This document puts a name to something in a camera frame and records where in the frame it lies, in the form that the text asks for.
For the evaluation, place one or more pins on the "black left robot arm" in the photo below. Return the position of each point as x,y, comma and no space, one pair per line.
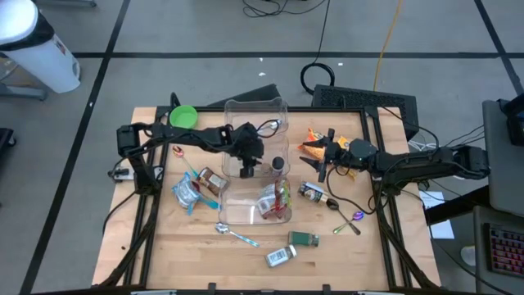
184,135

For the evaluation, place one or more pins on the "white trash can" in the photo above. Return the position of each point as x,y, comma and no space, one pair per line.
41,61

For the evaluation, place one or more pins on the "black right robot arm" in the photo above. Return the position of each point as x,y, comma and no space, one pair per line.
421,164

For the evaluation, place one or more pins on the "green shrimp ramen packet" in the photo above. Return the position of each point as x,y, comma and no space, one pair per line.
285,196

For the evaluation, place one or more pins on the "white paper sheet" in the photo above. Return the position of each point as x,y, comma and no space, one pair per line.
442,229

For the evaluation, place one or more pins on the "black box device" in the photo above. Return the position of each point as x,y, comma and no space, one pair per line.
513,123

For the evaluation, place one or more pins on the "gray side desk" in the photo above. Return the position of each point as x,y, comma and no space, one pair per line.
503,184

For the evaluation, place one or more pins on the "white black power adapter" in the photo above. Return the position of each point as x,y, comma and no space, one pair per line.
120,175

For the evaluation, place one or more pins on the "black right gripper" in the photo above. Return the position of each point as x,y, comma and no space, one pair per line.
340,155

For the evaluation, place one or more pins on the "pink gold spoon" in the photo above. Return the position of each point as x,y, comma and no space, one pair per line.
177,151

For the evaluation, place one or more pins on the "white label seasoning jar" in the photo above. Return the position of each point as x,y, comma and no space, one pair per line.
279,257

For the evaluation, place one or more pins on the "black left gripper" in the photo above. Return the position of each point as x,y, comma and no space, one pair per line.
245,143

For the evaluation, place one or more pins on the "blue ramen packet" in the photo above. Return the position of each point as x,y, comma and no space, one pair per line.
185,194

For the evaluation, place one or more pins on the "purple bottle black lid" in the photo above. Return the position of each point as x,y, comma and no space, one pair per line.
278,164

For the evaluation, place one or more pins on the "brown snack packet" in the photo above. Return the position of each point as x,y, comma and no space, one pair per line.
210,180

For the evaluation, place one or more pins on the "white computer mouse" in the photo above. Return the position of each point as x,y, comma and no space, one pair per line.
468,256

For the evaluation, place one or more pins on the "yellow chicken ramen packet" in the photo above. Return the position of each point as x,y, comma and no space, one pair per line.
313,152

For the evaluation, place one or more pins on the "green plastic bowl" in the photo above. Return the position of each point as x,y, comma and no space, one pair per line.
184,117

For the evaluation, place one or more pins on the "red beef ramen packet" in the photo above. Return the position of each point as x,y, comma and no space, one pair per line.
267,201

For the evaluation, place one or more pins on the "black gold label jar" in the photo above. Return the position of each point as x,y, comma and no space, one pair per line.
313,192

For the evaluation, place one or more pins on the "teal plastic spoon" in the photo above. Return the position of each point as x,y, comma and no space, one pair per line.
213,203

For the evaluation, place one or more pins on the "black table clamp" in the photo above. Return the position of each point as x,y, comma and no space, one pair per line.
212,287
326,288

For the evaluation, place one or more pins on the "iridescent purple green spoon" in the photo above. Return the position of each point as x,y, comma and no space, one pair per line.
358,215

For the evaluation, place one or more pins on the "black backlit keyboard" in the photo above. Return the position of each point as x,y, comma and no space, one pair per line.
505,250

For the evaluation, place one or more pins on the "clear plastic organizer bin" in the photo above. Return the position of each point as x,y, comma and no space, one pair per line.
245,209

